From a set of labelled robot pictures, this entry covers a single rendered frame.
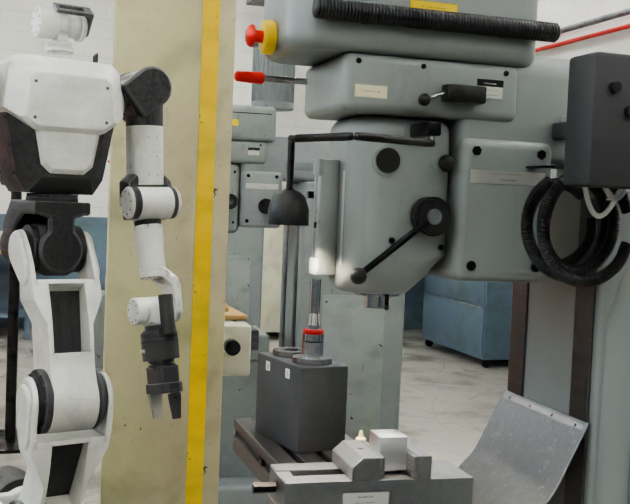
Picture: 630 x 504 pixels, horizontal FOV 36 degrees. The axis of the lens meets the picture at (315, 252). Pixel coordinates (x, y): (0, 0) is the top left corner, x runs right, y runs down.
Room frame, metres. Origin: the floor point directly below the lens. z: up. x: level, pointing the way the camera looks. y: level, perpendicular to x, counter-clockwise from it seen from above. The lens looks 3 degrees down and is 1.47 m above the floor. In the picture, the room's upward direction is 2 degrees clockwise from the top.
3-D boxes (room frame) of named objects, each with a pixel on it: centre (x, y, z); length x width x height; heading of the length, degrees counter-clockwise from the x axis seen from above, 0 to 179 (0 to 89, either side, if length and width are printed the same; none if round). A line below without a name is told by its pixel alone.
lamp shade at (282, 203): (1.70, 0.05, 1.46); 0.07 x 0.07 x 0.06
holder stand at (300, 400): (2.21, 0.02, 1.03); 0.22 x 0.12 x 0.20; 28
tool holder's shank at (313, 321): (2.16, 0.00, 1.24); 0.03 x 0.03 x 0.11
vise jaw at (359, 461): (1.72, -0.09, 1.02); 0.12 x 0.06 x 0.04; 15
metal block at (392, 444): (1.73, -0.15, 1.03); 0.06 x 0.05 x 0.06; 15
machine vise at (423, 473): (1.73, -0.12, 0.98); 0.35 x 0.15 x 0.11; 105
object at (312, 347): (2.16, 0.00, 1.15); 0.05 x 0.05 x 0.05
